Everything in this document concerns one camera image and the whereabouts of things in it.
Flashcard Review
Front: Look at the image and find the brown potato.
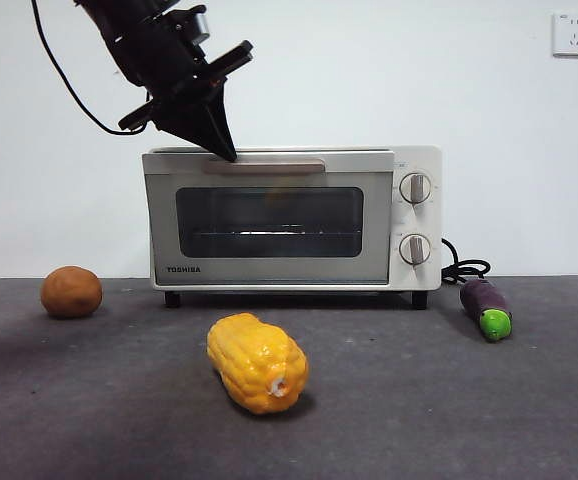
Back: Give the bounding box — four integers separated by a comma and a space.
39, 265, 104, 320

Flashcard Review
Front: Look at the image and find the metal wire oven rack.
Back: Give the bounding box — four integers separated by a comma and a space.
188, 225, 364, 239

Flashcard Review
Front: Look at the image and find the yellow corn cob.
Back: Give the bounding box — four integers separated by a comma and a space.
205, 312, 310, 416

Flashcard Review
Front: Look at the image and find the purple eggplant with green stem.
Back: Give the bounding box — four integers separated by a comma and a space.
459, 278, 513, 343

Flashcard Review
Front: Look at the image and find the black oven power cable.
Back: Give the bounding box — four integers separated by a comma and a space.
440, 237, 491, 285

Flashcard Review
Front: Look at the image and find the beige oven knob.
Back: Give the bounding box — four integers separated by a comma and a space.
397, 233, 432, 266
398, 172, 433, 205

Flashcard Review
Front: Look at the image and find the cream toaster oven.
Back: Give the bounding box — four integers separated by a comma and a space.
141, 144, 443, 310

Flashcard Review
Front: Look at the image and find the white wall socket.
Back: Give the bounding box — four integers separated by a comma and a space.
551, 11, 578, 58

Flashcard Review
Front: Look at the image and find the glass oven door with handle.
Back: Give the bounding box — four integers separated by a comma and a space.
141, 148, 395, 287

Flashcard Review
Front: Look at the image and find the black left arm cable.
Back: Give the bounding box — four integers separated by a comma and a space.
29, 0, 143, 136

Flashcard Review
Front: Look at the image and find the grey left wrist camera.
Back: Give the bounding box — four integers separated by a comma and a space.
188, 10, 211, 47

